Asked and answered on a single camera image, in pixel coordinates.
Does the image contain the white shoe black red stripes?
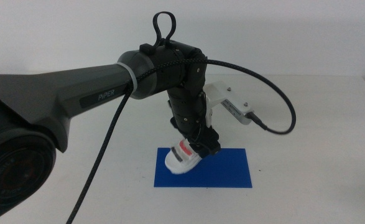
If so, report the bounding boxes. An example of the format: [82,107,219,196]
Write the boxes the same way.
[164,138,203,175]

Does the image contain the blue rectangular mat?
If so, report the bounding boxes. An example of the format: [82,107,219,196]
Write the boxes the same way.
[154,147,253,189]

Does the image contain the white zip tie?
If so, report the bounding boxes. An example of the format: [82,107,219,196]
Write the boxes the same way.
[116,62,139,94]

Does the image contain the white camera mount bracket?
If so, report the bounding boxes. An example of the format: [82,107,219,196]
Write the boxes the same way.
[202,81,254,126]

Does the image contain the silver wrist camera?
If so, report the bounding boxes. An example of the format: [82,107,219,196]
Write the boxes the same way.
[221,99,254,126]

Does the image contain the black braided cable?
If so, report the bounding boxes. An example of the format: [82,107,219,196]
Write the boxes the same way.
[65,58,297,224]

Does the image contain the thin black loop cable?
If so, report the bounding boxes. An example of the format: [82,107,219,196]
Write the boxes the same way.
[152,11,177,48]

